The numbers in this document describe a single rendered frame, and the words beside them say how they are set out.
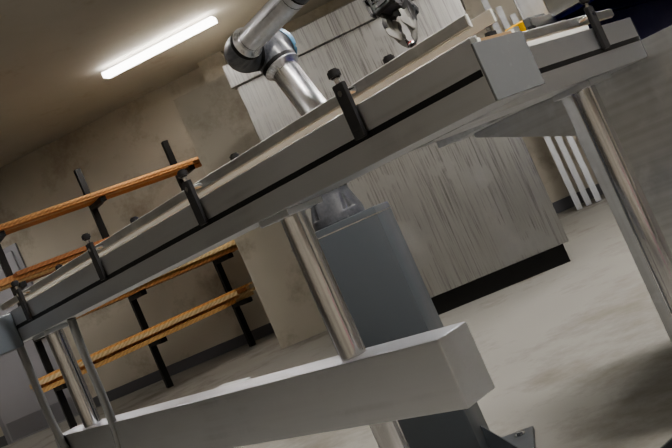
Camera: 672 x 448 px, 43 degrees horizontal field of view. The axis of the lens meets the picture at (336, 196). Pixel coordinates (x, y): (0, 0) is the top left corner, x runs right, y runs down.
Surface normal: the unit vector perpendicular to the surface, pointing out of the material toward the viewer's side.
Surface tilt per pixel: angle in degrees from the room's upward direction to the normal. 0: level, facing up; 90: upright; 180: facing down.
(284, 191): 90
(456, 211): 90
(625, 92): 90
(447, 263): 90
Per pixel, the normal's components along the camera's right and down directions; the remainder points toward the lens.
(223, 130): -0.21, 0.05
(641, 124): -0.67, 0.27
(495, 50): 0.62, -0.30
